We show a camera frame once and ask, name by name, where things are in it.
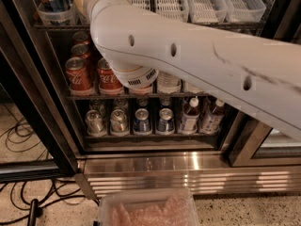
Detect brown tea bottle right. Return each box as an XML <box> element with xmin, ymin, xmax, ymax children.
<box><xmin>200</xmin><ymin>99</ymin><xmax>225</xmax><ymax>135</ymax></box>

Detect clear tray under blue can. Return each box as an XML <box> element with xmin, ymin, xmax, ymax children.
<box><xmin>38</xmin><ymin>0</ymin><xmax>78</xmax><ymax>25</ymax></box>

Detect blue pepsi can right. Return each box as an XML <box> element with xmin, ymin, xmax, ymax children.
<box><xmin>156</xmin><ymin>108</ymin><xmax>175</xmax><ymax>134</ymax></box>

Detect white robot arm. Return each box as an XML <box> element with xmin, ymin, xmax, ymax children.
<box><xmin>83</xmin><ymin>0</ymin><xmax>301</xmax><ymax>140</ymax></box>

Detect silver can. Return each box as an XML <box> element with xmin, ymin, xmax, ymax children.
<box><xmin>110</xmin><ymin>109</ymin><xmax>128</xmax><ymax>133</ymax></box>
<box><xmin>85</xmin><ymin>110</ymin><xmax>103</xmax><ymax>134</ymax></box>

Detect stainless steel fridge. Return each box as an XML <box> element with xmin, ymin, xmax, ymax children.
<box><xmin>0</xmin><ymin>0</ymin><xmax>301</xmax><ymax>200</ymax></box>

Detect front left water bottle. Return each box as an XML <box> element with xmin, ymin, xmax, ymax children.
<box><xmin>157</xmin><ymin>72</ymin><xmax>182</xmax><ymax>94</ymax></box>

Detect silver can front left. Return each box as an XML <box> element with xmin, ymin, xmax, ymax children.
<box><xmin>85</xmin><ymin>110</ymin><xmax>103</xmax><ymax>134</ymax></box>

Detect brown tea bottle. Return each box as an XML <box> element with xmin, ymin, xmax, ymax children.
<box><xmin>179</xmin><ymin>97</ymin><xmax>200</xmax><ymax>135</ymax></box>
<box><xmin>200</xmin><ymin>99</ymin><xmax>225</xmax><ymax>135</ymax></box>

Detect black stand post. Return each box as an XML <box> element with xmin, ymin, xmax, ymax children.
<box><xmin>27</xmin><ymin>199</ymin><xmax>42</xmax><ymax>226</ymax></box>

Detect front middle coca-cola can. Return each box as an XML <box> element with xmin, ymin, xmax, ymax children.
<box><xmin>97</xmin><ymin>58</ymin><xmax>122</xmax><ymax>89</ymax></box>

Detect brown tea bottle left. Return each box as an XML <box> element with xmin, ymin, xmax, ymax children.
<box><xmin>179</xmin><ymin>97</ymin><xmax>200</xmax><ymax>135</ymax></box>

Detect rear left coca-cola can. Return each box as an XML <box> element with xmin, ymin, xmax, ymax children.
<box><xmin>72</xmin><ymin>31</ymin><xmax>91</xmax><ymax>45</ymax></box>

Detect front left coca-cola can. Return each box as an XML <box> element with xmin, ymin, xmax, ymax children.
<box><xmin>65</xmin><ymin>57</ymin><xmax>92</xmax><ymax>90</ymax></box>

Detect blue pepsi can left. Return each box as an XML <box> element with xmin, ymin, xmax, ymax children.
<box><xmin>134</xmin><ymin>108</ymin><xmax>151</xmax><ymax>133</ymax></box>

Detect clear tray under green can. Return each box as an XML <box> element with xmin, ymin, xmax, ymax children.
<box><xmin>77</xmin><ymin>10</ymin><xmax>89</xmax><ymax>25</ymax></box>

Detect black floor cables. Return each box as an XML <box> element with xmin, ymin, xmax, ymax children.
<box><xmin>0</xmin><ymin>104</ymin><xmax>101</xmax><ymax>226</ymax></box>

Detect middle left coca-cola can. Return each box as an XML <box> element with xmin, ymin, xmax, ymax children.
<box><xmin>71</xmin><ymin>43</ymin><xmax>95</xmax><ymax>63</ymax></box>

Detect clear plastic bin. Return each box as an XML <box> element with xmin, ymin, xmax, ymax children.
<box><xmin>99</xmin><ymin>188</ymin><xmax>200</xmax><ymax>226</ymax></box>

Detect coca-cola can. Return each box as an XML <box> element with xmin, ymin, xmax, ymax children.
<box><xmin>65</xmin><ymin>57</ymin><xmax>92</xmax><ymax>90</ymax></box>
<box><xmin>71</xmin><ymin>43</ymin><xmax>95</xmax><ymax>63</ymax></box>
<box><xmin>72</xmin><ymin>31</ymin><xmax>91</xmax><ymax>45</ymax></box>
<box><xmin>97</xmin><ymin>58</ymin><xmax>122</xmax><ymax>89</ymax></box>

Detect blue pepsi can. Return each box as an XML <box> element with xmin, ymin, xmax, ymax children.
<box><xmin>134</xmin><ymin>108</ymin><xmax>151</xmax><ymax>133</ymax></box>
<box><xmin>156</xmin><ymin>108</ymin><xmax>175</xmax><ymax>134</ymax></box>

